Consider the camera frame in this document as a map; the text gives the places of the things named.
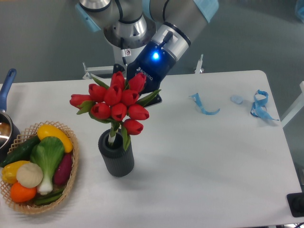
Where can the woven wicker basket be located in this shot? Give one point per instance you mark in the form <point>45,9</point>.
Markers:
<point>30,207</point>

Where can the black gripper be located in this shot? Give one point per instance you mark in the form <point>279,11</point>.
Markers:
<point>154,63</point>

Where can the white garlic bulb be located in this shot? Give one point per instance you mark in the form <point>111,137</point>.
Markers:
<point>29,175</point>

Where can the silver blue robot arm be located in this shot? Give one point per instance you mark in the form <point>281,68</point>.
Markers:
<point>147,36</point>

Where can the tangled blue tape strip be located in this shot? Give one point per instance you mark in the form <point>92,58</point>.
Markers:
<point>258,108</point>

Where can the yellow bell pepper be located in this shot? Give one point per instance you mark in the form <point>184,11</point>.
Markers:
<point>9,172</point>

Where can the red tulip bouquet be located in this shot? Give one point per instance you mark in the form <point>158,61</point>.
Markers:
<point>118,104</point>

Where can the orange fruit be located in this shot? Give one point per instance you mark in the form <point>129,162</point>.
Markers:
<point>20,194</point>

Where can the black device at edge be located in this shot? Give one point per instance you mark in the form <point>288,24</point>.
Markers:
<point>296,204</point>

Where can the small blue tape piece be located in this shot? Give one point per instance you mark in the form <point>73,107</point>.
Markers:
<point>236,99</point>

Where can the purple sweet potato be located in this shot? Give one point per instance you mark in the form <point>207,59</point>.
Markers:
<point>63,171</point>

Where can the green bok choy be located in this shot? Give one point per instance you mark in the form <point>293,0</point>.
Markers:
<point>47,155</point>

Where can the green pea pods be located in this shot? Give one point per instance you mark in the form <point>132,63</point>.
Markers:
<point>49,198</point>

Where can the blue handled saucepan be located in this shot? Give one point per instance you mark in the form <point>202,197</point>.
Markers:
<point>8,130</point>

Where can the white frame at right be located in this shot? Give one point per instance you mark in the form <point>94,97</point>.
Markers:
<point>294,108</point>

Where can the green cucumber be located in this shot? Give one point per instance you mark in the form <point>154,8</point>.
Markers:
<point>22,152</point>

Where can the dark grey ribbed vase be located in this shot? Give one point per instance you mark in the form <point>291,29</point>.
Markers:
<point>119,162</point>

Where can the curved blue tape strip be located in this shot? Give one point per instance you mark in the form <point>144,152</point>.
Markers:
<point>196,98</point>

